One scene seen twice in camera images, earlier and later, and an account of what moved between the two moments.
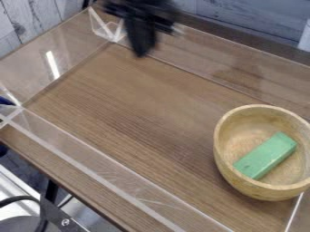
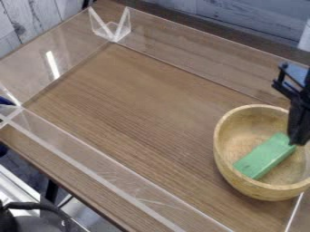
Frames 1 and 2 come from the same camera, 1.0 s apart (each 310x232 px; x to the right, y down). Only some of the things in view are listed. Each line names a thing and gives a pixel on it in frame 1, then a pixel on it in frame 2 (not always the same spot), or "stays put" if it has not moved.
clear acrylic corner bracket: (110, 31) stays put
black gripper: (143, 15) to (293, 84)
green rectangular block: (277, 148) stays put
